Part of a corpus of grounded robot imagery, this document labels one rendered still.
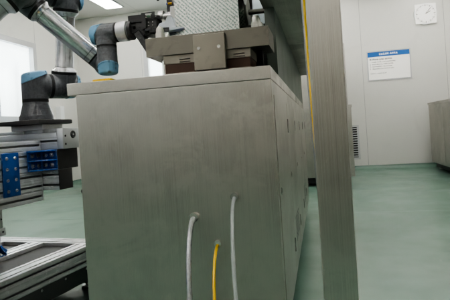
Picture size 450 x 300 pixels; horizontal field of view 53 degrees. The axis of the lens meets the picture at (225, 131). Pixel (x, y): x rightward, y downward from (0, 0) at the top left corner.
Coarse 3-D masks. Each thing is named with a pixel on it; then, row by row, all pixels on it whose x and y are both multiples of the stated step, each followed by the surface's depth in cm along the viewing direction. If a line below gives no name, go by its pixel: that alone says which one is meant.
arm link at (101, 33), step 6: (102, 24) 169; (108, 24) 168; (114, 24) 167; (90, 30) 168; (96, 30) 168; (102, 30) 167; (108, 30) 166; (114, 30) 166; (90, 36) 168; (96, 36) 168; (102, 36) 167; (108, 36) 167; (114, 36) 167; (96, 42) 169; (102, 42) 167; (108, 42) 167; (114, 42) 169
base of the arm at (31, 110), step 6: (24, 102) 205; (30, 102) 204; (36, 102) 205; (42, 102) 206; (48, 102) 210; (24, 108) 204; (30, 108) 203; (36, 108) 204; (42, 108) 205; (48, 108) 208; (24, 114) 203; (30, 114) 203; (36, 114) 204; (42, 114) 205; (48, 114) 207; (24, 120) 203
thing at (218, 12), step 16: (176, 0) 165; (192, 0) 163; (208, 0) 162; (224, 0) 161; (176, 16) 165; (192, 16) 163; (208, 16) 162; (224, 16) 161; (176, 32) 165; (192, 32) 164
